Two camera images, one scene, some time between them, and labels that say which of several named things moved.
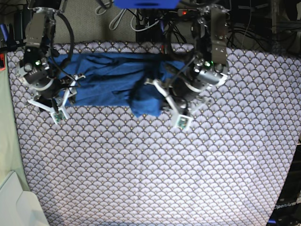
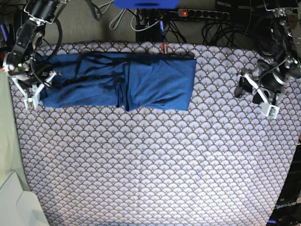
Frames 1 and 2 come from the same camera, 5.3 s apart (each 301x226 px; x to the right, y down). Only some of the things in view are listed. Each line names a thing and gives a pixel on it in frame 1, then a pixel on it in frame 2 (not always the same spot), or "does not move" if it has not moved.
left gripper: [51, 91] → [36, 73]
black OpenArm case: [287, 211] does not move
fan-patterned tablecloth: [104, 166] does not move
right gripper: [184, 94] → [272, 80]
